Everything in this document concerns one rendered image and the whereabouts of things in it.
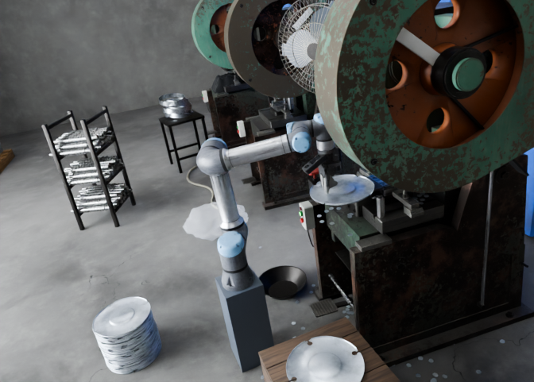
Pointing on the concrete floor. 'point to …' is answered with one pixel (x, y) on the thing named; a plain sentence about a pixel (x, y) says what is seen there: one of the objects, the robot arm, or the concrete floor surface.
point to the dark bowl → (283, 281)
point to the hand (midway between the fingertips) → (325, 191)
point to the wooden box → (276, 366)
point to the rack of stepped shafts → (90, 167)
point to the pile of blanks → (132, 348)
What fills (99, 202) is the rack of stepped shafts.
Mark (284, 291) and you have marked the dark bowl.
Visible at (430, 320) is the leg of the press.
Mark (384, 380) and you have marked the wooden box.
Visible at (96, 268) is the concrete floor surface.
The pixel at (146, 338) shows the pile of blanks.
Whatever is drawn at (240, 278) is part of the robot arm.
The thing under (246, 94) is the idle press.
